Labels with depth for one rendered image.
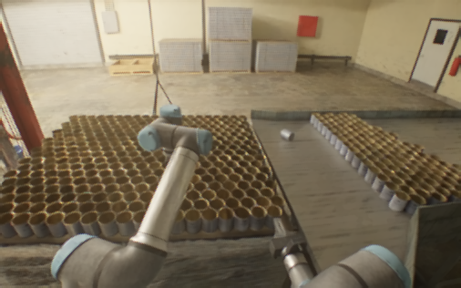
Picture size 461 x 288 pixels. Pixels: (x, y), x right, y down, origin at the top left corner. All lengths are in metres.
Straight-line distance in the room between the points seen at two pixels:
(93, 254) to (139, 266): 0.11
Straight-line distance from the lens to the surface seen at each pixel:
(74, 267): 0.65
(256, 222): 1.03
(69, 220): 1.16
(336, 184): 1.41
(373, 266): 0.60
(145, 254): 0.58
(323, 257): 1.04
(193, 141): 0.67
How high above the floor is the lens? 1.89
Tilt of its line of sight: 30 degrees down
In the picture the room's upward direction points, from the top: 2 degrees clockwise
